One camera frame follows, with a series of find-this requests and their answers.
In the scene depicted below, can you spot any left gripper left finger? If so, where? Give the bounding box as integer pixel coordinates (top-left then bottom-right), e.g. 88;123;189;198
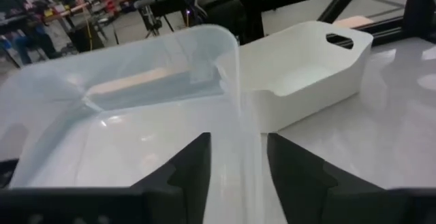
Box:
131;131;213;224

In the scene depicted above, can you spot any black desk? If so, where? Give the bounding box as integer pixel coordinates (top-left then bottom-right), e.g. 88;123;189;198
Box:
170;0;345;44

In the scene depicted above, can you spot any person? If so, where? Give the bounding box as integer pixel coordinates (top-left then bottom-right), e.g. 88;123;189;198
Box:
13;1;61;67

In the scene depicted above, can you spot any black tripod stand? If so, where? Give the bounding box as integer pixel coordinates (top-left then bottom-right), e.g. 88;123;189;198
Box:
134;0;174;39

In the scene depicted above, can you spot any clear plastic basket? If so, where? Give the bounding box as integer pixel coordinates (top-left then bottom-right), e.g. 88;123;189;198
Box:
0;24;266;224

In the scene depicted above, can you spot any white plastic basket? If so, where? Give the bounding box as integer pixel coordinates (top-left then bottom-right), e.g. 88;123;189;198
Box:
216;20;375;133

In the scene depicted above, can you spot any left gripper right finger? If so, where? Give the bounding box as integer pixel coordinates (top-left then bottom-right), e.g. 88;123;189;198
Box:
266;132;393;224

